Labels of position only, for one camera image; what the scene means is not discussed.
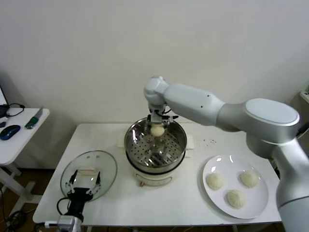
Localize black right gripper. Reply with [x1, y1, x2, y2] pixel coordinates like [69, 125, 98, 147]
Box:
[146, 115, 178, 134]

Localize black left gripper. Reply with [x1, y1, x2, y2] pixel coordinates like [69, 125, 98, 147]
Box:
[64, 170, 101, 217]

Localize white steamed baozi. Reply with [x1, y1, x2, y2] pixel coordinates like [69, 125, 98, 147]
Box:
[239, 170, 259, 188]
[206, 173, 225, 191]
[226, 189, 246, 209]
[150, 125, 165, 137]

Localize round glass lid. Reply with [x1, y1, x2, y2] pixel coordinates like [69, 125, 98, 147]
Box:
[60, 150, 118, 201]

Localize steel steamer basket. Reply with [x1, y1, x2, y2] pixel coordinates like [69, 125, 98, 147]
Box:
[117, 116, 195, 170]

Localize dark crumbs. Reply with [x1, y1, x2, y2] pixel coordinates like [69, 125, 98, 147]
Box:
[197, 138, 217, 147]

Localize white side table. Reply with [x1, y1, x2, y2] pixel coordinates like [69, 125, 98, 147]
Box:
[0, 108, 51, 211]

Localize blue computer mouse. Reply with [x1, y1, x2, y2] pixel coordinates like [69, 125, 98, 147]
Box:
[0, 125, 21, 141]

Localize laptop computer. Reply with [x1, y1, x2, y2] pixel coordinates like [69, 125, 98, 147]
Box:
[0, 86, 10, 119]

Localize white oval plate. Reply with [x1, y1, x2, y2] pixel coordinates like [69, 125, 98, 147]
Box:
[202, 154, 269, 219]

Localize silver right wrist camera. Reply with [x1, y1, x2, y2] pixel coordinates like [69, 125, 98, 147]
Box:
[150, 110, 163, 125]

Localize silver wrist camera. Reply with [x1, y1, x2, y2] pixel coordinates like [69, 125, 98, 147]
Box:
[43, 216, 78, 228]
[150, 110, 163, 125]

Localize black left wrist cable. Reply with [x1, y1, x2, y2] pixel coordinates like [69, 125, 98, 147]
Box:
[56, 197, 72, 217]

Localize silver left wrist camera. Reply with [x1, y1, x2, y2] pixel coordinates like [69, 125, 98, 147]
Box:
[43, 216, 78, 228]

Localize green handled knife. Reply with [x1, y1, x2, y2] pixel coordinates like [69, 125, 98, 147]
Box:
[25, 107, 43, 131]

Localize black floor cables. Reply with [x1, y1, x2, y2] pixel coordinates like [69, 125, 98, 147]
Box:
[0, 210, 27, 229]

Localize black cable on side table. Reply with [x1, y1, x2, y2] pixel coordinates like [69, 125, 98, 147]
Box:
[6, 103, 26, 118]

